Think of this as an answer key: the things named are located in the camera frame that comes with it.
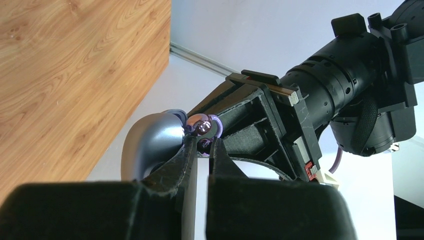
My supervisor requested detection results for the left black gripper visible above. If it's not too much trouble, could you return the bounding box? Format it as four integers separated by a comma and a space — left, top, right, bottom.
188, 70, 322, 182

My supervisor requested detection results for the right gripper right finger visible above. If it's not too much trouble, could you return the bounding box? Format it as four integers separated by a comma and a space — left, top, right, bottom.
205, 138, 357, 240

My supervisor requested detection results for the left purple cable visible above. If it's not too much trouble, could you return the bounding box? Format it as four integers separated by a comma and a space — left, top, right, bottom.
328, 147, 345, 175

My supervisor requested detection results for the left aluminium frame post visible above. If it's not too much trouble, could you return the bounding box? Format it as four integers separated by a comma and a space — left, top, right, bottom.
169, 42, 237, 77

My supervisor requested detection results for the blue-grey earbud case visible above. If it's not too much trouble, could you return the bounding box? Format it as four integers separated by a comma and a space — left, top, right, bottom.
120, 109, 188, 181

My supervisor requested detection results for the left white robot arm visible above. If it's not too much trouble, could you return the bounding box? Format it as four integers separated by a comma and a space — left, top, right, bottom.
189, 0, 424, 182

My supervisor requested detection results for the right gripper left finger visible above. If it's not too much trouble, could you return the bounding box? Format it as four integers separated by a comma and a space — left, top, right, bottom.
0, 136, 197, 240

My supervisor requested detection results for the purple earbud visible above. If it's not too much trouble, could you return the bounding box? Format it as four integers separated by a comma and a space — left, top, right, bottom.
185, 113, 224, 157

